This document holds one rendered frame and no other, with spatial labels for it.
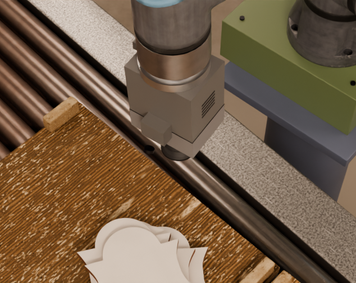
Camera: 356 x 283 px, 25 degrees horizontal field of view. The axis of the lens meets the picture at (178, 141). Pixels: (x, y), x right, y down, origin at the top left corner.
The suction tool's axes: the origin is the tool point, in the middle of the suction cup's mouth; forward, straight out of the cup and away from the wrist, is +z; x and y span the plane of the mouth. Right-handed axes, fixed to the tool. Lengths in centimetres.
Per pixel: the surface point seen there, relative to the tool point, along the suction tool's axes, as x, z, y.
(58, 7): 25, 23, -43
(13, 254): -16.2, 20.6, -17.2
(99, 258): -11.3, 16.6, -5.4
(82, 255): -12.3, 16.5, -7.6
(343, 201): 73, 117, 0
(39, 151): -1.1, 20.8, -25.4
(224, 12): 114, 116, -65
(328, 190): 38, 57, 7
